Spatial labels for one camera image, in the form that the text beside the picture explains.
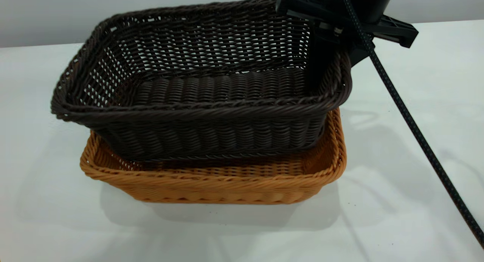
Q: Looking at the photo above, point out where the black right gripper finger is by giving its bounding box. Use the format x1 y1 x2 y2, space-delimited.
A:
309 23 343 91
349 38 376 68

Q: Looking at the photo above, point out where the dark brown wicker basket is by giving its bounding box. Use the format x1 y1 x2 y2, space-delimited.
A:
50 0 353 162

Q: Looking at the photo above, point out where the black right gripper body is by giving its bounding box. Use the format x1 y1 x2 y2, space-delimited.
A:
276 0 419 49

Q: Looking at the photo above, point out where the light brown wicker basket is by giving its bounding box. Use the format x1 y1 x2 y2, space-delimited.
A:
79 108 347 205

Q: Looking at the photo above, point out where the black braided cable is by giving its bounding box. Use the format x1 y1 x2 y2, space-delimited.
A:
338 0 484 249

